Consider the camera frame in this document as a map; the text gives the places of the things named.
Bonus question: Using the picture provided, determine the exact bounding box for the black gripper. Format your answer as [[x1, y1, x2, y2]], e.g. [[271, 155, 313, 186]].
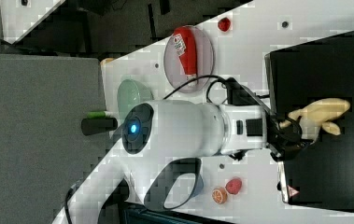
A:
[[266, 109, 313, 161]]

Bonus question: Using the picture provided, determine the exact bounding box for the red strawberry toy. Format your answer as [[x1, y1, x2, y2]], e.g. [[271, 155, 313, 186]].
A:
[[218, 17, 232, 32]]

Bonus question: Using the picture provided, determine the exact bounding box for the yellow plush banana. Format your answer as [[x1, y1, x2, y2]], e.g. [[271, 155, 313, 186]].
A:
[[288, 98, 350, 143]]

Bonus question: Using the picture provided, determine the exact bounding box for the green perforated basket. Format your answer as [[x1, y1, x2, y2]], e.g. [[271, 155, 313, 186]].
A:
[[117, 79, 153, 120]]

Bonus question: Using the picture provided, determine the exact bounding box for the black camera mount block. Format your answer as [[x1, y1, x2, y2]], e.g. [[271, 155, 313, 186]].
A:
[[225, 77, 268, 109]]

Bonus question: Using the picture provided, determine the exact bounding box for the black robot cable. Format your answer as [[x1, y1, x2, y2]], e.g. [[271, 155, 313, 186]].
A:
[[162, 74, 232, 105]]

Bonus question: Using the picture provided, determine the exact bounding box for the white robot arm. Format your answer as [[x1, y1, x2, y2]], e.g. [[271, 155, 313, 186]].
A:
[[51, 100, 318, 224]]

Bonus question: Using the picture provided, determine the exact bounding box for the black cylinder with green tip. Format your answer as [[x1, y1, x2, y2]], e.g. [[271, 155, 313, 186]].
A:
[[80, 111, 119, 136]]

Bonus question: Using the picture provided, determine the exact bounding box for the orange slice toy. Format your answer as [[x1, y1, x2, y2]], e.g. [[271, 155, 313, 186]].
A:
[[212, 187, 228, 204]]

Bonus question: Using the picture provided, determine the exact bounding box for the red ketchup bottle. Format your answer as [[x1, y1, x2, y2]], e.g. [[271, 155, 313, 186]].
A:
[[172, 26, 197, 80]]

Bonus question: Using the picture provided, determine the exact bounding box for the red raspberry toy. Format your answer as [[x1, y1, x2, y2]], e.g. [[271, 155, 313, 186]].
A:
[[225, 177, 243, 195]]

